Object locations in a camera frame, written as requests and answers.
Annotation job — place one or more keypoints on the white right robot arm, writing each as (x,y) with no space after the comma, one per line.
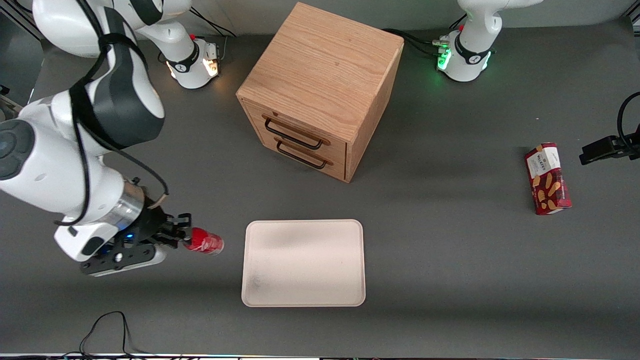
(50,165)

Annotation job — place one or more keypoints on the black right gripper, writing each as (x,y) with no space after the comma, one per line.
(151,222)

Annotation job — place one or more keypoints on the beige rectangular tray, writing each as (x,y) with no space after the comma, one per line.
(305,262)

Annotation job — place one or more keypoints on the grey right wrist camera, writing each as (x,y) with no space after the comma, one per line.
(130,257)

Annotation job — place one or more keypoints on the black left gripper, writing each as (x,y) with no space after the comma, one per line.
(601,148)

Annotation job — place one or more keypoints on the red shortbread cookie box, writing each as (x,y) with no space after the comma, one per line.
(547,180)

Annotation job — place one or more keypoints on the red coke bottle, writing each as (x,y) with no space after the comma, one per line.
(207,243)

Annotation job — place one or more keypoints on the wooden two-drawer cabinet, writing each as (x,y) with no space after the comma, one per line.
(320,70)

